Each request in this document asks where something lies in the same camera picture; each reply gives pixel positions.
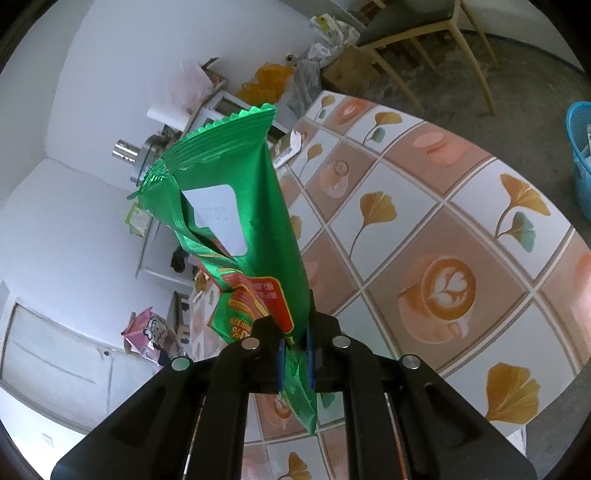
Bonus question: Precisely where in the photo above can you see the wooden chair with dark seat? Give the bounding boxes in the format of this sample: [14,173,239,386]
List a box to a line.
[355,0,498,116]

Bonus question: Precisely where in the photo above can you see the green snack wrapper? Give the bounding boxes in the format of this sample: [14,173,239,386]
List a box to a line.
[127,102,319,435]

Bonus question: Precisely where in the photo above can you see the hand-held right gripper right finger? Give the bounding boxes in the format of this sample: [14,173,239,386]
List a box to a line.
[302,288,537,480]

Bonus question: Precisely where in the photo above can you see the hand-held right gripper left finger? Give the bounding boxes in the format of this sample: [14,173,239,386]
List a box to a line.
[50,315,286,480]

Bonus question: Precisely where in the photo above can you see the clear plastic bags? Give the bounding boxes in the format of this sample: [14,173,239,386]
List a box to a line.
[288,58,324,118]

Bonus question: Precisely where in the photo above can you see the green white packet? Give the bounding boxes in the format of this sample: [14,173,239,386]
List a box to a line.
[127,203,151,237]

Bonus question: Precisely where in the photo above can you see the small brown white box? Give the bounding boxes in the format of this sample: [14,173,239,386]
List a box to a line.
[272,129,303,168]

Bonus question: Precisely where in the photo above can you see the pink printed packet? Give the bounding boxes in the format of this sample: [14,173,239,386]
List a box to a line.
[121,308,172,363]

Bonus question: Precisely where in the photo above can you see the yellow plastic bag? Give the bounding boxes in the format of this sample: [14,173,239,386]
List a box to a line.
[235,64,294,104]

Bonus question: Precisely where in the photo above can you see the cardboard box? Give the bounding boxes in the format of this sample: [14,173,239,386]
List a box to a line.
[322,45,377,93]

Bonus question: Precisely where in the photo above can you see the silver rice cooker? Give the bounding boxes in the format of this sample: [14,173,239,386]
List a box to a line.
[112,134,181,188]

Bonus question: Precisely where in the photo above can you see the white bag with green carton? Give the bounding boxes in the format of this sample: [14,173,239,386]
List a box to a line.
[307,14,361,68]

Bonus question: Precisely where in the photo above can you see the pale pink plastic bag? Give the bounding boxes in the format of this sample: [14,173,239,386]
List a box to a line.
[150,58,218,116]

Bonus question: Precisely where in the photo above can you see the blue plastic wastebasket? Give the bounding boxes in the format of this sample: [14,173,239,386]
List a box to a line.
[566,102,591,210]

